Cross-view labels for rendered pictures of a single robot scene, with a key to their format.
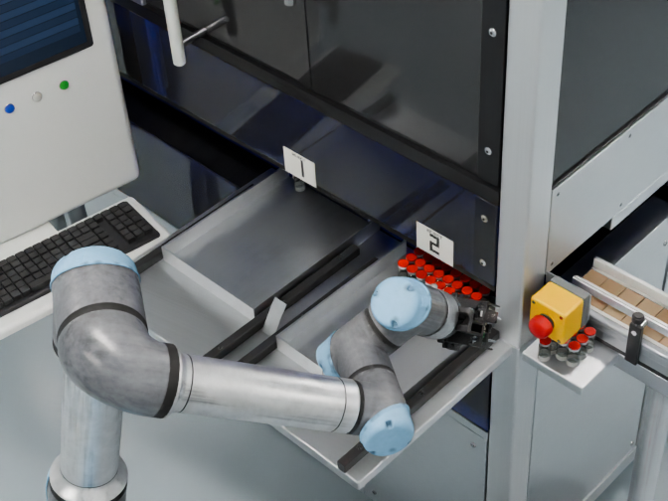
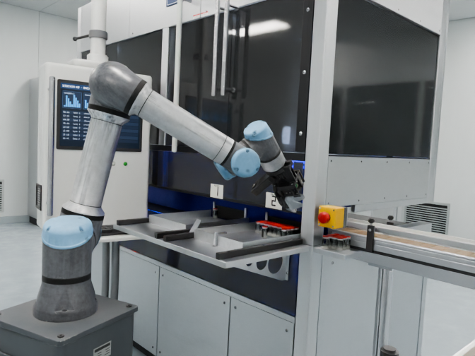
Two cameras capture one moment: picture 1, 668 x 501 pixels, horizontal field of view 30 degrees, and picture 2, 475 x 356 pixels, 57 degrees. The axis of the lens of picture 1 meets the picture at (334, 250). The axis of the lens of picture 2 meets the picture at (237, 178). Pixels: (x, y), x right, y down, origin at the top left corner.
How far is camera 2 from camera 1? 1.28 m
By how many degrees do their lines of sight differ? 38
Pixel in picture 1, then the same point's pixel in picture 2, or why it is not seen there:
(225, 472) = not seen: outside the picture
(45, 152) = (109, 191)
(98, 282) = not seen: hidden behind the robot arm
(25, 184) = not seen: hidden behind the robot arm
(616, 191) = (356, 189)
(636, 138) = (364, 166)
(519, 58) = (315, 77)
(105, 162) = (133, 208)
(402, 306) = (259, 126)
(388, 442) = (246, 164)
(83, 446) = (85, 171)
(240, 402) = (172, 111)
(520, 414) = (312, 297)
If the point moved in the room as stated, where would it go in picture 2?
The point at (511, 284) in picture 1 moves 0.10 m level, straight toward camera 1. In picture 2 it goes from (309, 205) to (308, 208)
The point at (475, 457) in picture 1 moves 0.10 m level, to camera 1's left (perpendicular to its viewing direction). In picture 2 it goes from (287, 340) to (261, 339)
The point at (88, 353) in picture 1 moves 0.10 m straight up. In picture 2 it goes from (104, 66) to (105, 24)
